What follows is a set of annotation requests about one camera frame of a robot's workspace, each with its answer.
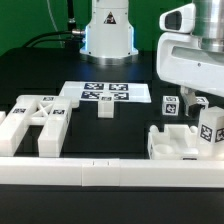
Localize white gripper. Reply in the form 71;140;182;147
156;2;224;116

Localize white chair seat part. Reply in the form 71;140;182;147
147;124;199;160

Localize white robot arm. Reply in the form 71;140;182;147
80;0;224;112

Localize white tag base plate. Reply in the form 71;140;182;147
60;81;151;103

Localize black cables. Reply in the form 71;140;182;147
21;0;86;49

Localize white chair backrest frame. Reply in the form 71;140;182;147
0;95;79;158

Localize white front rail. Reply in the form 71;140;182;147
0;157;224;188

